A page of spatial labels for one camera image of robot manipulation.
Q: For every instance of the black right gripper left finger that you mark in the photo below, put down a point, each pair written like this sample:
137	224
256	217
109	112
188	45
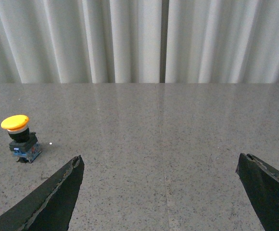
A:
50	206

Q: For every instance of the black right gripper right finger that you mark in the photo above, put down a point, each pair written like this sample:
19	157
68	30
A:
261	183

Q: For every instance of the yellow mushroom push button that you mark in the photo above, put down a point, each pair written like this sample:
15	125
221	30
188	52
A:
24	144

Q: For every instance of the white pleated curtain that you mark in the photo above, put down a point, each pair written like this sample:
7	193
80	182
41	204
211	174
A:
139	41

